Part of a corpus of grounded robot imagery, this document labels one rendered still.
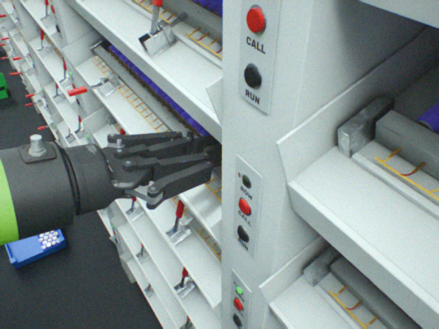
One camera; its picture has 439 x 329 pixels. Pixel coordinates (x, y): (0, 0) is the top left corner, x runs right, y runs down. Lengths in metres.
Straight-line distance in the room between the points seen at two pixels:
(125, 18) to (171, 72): 0.18
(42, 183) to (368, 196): 0.29
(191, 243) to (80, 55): 0.50
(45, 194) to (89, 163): 0.05
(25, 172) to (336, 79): 0.28
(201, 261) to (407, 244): 0.48
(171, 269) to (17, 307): 0.83
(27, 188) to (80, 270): 1.26
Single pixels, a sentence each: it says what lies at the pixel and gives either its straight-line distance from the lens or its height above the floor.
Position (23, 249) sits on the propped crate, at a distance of 1.76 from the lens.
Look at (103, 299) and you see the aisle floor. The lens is 1.55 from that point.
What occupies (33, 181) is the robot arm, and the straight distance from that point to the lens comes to 0.40.
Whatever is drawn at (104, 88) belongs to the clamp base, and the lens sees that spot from 0.81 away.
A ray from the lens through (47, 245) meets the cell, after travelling 1.68.
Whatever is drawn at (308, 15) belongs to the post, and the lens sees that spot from 0.25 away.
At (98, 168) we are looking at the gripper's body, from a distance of 0.42.
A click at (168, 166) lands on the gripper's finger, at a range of 0.46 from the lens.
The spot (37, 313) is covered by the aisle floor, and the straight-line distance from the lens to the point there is 1.60.
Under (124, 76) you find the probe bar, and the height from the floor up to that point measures 0.93.
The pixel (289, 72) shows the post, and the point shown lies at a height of 1.17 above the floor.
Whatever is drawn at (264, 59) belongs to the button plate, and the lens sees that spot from 0.29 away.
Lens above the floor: 1.29
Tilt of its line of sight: 40 degrees down
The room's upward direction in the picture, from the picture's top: straight up
